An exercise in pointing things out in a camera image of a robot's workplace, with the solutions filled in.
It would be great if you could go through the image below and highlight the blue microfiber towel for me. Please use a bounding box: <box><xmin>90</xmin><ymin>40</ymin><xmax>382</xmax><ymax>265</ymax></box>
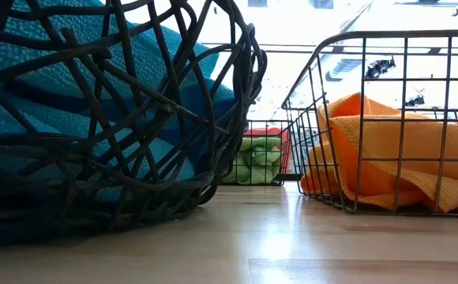
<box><xmin>0</xmin><ymin>0</ymin><xmax>238</xmax><ymax>159</ymax></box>
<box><xmin>0</xmin><ymin>94</ymin><xmax>198</xmax><ymax>204</ymax></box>

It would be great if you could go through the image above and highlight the green microfiber towel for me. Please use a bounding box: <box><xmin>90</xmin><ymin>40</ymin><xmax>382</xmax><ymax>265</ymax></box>
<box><xmin>223</xmin><ymin>136</ymin><xmax>283</xmax><ymax>186</ymax></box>

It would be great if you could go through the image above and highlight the round dark wicker basket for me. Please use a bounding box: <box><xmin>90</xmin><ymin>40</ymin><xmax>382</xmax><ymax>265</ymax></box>
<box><xmin>0</xmin><ymin>0</ymin><xmax>268</xmax><ymax>238</ymax></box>

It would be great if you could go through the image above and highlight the rectangular black wire basket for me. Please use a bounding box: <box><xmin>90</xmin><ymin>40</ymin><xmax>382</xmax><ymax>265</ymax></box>
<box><xmin>220</xmin><ymin>118</ymin><xmax>294</xmax><ymax>188</ymax></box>
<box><xmin>280</xmin><ymin>28</ymin><xmax>458</xmax><ymax>218</ymax></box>

